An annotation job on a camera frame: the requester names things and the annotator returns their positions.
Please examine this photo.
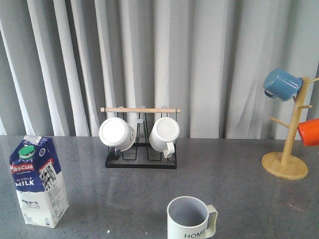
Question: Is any blue mug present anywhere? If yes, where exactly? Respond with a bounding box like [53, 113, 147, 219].
[263, 68, 303, 102]

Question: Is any orange mug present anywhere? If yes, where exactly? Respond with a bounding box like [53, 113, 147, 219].
[298, 119, 319, 146]

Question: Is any smooth white mug on rack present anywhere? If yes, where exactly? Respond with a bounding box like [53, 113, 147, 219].
[99, 117, 136, 151]

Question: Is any black wire mug rack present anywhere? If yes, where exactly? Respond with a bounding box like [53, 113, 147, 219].
[100, 106, 181, 169]

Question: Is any ribbed white mug on rack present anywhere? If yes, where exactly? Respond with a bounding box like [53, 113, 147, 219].
[149, 117, 180, 158]

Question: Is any white HOME mug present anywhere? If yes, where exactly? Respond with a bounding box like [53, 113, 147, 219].
[166, 196, 218, 239]

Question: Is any wooden mug tree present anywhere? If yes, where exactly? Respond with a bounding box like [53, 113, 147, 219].
[261, 77, 319, 180]

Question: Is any blue white milk carton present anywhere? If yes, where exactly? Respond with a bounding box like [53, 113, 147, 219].
[9, 135, 69, 228]

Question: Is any grey white curtain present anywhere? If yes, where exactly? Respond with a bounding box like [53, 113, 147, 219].
[0, 0, 319, 139]

